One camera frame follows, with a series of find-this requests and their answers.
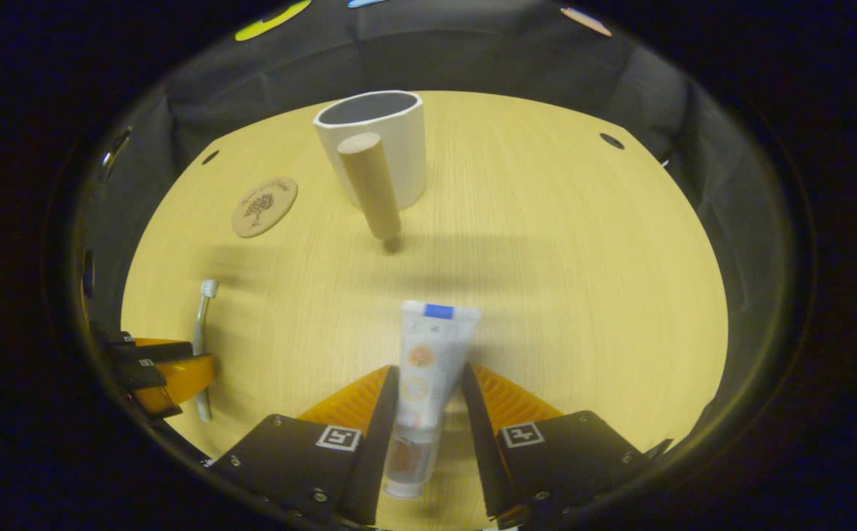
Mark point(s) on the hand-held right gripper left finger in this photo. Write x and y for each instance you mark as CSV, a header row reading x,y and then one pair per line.
x,y
380,442

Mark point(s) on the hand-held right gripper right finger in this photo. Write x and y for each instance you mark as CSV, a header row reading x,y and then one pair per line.
x,y
476,442

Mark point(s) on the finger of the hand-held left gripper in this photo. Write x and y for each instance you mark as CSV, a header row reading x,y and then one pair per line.
x,y
155,352
178,383

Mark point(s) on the white toothbrush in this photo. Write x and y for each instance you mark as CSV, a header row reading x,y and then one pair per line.
x,y
201,324

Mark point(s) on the white toothpaste tube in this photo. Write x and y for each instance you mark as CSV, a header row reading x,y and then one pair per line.
x,y
428,376

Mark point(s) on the round brown coaster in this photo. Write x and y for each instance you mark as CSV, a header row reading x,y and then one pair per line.
x,y
265,206

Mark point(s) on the wooden desktop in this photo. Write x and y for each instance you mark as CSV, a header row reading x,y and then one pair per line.
x,y
546,295

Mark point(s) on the black backdrop cloth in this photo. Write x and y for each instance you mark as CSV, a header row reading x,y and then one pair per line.
x,y
517,51

